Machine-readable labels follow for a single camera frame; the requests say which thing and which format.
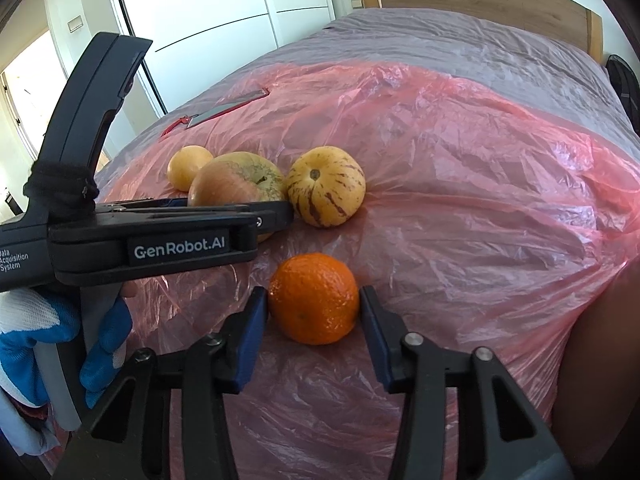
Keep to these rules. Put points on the black backpack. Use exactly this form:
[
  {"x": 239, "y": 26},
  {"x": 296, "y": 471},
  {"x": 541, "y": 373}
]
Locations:
[{"x": 625, "y": 90}]

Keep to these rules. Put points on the white wardrobe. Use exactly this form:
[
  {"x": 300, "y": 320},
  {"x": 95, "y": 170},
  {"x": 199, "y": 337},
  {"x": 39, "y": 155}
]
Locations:
[{"x": 210, "y": 10}]

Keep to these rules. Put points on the small round yellow fruit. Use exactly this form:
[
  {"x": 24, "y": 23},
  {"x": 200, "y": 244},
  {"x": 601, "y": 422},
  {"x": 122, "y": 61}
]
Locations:
[{"x": 186, "y": 167}]

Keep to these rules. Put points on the white wall switch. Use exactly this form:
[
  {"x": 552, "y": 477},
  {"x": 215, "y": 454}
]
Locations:
[{"x": 76, "y": 23}]

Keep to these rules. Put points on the pink plastic sheet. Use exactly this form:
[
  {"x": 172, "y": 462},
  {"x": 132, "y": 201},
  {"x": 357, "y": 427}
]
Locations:
[{"x": 450, "y": 210}]

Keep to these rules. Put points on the black and silver kettle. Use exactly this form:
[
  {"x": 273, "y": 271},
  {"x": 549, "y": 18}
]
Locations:
[{"x": 605, "y": 360}]

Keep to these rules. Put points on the large reddish green apple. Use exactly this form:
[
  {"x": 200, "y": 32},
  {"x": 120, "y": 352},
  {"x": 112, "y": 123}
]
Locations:
[{"x": 225, "y": 185}]

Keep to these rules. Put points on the person's left hand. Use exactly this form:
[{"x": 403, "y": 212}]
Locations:
[{"x": 107, "y": 340}]

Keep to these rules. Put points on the orange tangerine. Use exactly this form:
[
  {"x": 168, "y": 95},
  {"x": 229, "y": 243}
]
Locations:
[{"x": 312, "y": 295}]

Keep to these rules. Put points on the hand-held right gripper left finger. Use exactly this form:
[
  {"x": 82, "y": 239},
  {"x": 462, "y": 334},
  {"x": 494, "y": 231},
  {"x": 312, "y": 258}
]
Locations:
[{"x": 247, "y": 340}]

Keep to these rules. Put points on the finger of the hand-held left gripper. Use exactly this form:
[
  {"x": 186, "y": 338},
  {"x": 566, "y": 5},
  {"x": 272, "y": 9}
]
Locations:
[
  {"x": 150, "y": 203},
  {"x": 272, "y": 215}
]

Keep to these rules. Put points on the red-edged flat tool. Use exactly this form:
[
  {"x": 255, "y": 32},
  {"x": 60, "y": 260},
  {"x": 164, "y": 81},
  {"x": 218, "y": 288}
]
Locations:
[{"x": 225, "y": 107}]

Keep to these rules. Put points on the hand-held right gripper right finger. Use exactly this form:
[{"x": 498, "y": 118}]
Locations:
[{"x": 377, "y": 340}]

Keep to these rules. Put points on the striped yellow pepino melon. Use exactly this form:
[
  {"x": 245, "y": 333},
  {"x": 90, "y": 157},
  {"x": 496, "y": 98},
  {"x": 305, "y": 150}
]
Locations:
[{"x": 325, "y": 185}]

